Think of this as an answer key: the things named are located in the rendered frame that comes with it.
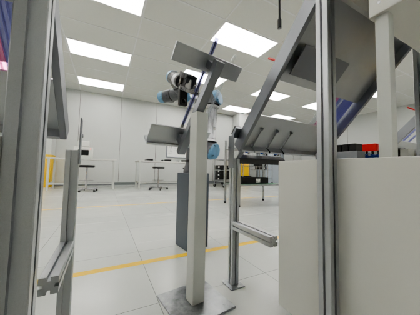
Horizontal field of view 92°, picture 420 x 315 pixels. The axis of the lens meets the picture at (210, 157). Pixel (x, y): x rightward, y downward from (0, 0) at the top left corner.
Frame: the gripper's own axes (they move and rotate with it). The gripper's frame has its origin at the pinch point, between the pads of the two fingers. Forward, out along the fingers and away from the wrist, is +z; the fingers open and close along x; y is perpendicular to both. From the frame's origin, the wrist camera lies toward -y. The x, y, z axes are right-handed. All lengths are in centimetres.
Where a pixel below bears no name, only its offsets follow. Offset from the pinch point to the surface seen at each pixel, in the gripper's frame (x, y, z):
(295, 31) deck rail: 20.7, 35.0, 25.3
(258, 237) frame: 20, -44, 52
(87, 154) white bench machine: -12, -272, -458
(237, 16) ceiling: 158, 103, -233
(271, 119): 37.6, -0.4, 17.5
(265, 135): 40.8, -10.0, 15.8
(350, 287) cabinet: 19, -30, 84
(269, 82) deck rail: 22.5, 15.3, 21.0
